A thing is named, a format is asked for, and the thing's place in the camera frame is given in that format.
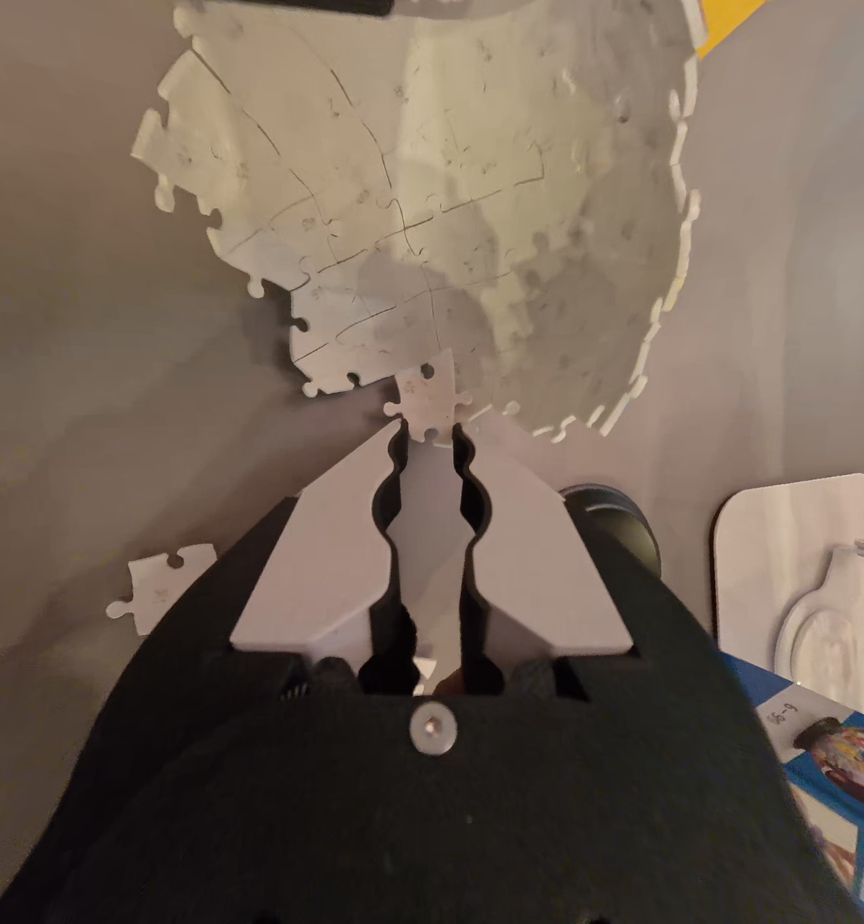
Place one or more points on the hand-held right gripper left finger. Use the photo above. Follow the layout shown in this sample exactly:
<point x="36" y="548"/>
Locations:
<point x="309" y="570"/>

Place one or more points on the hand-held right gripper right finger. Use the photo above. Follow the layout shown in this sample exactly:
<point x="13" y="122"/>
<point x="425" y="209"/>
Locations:
<point x="547" y="577"/>

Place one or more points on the white puzzle ball shell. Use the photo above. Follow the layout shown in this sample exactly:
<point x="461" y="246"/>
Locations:
<point x="331" y="180"/>

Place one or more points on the white puzzle piece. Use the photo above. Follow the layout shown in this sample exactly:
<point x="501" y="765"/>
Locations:
<point x="161" y="585"/>
<point x="428" y="397"/>

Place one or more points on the blue puzzle box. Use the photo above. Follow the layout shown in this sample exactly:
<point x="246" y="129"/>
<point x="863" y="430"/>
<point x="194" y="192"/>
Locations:
<point x="836" y="787"/>

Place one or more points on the black bowl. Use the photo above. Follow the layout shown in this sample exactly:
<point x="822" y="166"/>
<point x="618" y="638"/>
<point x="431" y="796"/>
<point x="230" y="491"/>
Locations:
<point x="619" y="527"/>

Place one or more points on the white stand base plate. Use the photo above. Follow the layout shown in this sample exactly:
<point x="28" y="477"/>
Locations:
<point x="778" y="548"/>

